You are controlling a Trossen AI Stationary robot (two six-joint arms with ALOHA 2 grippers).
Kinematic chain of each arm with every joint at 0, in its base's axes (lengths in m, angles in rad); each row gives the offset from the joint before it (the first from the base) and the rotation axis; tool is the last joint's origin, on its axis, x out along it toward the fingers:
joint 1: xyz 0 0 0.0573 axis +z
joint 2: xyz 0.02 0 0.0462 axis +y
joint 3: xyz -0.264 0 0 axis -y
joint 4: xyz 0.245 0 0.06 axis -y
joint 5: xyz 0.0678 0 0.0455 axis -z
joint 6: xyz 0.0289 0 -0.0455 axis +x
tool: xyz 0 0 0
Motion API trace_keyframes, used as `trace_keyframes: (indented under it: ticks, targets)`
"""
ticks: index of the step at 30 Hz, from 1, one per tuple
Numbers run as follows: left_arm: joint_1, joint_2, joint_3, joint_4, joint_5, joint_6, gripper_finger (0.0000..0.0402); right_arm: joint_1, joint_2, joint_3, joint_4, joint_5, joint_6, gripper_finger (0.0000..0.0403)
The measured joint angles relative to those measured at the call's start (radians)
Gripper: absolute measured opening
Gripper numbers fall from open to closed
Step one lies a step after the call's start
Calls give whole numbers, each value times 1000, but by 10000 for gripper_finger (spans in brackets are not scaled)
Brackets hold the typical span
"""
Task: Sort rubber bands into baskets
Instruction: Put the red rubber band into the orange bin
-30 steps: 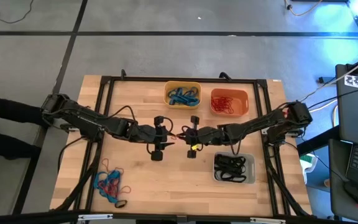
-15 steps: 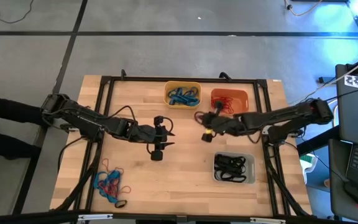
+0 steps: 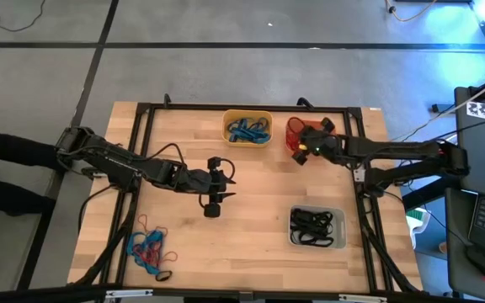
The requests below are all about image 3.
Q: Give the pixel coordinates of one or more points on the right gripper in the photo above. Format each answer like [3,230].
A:
[324,145]

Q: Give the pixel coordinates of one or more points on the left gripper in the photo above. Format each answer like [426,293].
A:
[196,181]

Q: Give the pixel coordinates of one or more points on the black wide rubber band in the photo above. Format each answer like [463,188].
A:
[322,223]
[310,242]
[299,231]
[305,214]

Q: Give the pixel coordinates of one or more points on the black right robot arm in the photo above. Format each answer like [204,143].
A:
[394,149]

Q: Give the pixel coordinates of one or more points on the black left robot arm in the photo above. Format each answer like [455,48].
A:
[112,162]

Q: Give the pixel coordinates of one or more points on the small black rubber band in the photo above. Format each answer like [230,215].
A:
[156,276]

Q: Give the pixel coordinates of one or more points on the orange plastic basket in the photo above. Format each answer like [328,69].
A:
[310,124]

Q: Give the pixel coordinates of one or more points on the silver base mounting plate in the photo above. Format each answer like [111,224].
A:
[359,174]

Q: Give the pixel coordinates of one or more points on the yellow plastic basket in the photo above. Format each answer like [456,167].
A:
[225,126]

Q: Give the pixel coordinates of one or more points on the pale grey plastic basket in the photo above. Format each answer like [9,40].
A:
[341,227]

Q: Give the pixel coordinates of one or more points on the person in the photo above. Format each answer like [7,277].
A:
[6,147]

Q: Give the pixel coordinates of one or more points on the black frame clamp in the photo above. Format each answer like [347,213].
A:
[166,100]
[304,102]

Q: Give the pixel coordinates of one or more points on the black aluminium table frame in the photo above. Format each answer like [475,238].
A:
[246,106]

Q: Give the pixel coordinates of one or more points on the silver frame bracket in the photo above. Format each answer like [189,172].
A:
[362,299]
[129,293]

